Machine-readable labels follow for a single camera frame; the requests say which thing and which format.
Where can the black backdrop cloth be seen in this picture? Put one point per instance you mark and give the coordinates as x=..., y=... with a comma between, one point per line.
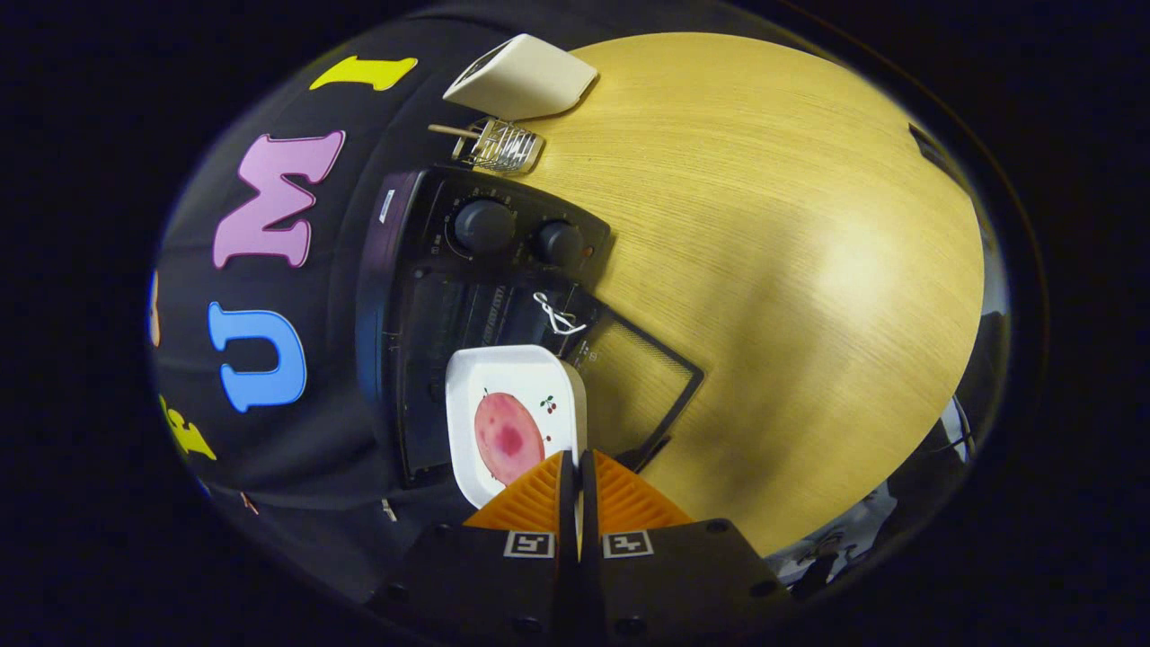
x=341, y=449

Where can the white square plate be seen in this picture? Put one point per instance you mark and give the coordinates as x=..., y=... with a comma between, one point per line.
x=503, y=368

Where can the reddish cloth clip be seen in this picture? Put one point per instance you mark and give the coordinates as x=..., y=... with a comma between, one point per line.
x=249, y=503

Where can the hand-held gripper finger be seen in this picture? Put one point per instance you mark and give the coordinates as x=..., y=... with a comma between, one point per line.
x=588, y=503
x=568, y=503

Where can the white boxy appliance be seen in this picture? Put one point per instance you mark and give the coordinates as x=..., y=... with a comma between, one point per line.
x=521, y=81

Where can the silver cloth clip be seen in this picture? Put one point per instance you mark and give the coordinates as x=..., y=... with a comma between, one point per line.
x=388, y=509

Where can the pink ham slice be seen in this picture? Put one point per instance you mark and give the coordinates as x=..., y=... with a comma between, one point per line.
x=508, y=440

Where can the black toaster oven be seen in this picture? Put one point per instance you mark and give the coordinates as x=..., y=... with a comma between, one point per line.
x=485, y=225

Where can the wooden stick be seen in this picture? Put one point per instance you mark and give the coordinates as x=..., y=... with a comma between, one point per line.
x=449, y=130

